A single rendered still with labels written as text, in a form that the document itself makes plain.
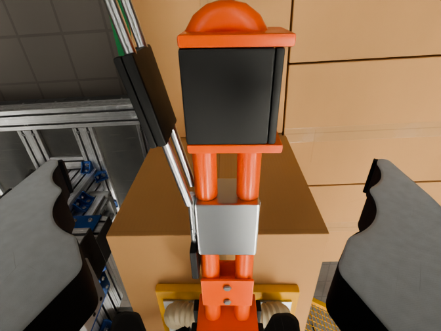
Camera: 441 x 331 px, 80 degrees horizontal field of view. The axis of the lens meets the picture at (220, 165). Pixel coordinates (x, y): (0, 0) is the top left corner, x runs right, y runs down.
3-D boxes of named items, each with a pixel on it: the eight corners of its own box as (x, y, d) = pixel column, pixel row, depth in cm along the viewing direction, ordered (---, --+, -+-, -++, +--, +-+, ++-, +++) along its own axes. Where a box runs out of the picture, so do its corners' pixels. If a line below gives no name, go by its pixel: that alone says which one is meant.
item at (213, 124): (272, 127, 25) (282, 154, 20) (193, 128, 25) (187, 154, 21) (282, 26, 20) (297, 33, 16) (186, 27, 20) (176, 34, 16)
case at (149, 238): (272, 264, 112) (292, 379, 78) (178, 264, 113) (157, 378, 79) (286, 134, 80) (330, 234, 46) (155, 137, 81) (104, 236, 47)
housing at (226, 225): (255, 225, 32) (259, 256, 28) (198, 225, 32) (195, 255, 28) (258, 176, 28) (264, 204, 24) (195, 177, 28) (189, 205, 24)
